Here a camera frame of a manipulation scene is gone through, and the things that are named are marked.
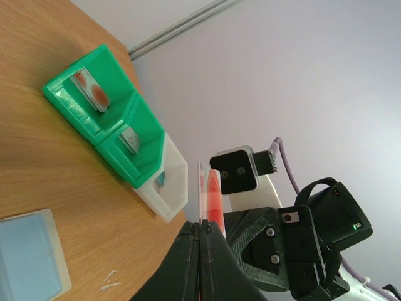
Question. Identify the red white card in tray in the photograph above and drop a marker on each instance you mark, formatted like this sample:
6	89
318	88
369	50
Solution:
91	90

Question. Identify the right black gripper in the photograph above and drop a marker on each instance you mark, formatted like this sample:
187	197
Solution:
258	240

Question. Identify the red white card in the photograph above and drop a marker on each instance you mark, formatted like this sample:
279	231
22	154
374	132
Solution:
210	196
91	90

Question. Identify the teal card in tray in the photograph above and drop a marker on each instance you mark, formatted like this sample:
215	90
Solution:
160	179

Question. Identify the green plastic sorting tray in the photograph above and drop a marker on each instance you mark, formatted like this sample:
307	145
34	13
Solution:
127	109

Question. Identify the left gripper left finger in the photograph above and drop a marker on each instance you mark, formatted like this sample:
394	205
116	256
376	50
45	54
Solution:
177	277

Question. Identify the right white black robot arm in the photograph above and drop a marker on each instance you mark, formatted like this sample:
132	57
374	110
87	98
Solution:
340	223

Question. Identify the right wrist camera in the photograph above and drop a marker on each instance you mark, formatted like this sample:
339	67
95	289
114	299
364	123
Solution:
241	167

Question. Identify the right aluminium frame post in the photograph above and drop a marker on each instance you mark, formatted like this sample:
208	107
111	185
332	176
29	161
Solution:
184	25

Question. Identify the beige card holder wallet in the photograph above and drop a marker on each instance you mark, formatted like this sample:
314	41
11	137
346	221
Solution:
33	265

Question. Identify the grey card in tray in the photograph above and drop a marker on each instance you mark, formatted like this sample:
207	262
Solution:
131	140

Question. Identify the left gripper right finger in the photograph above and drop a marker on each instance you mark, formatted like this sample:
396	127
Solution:
220	275

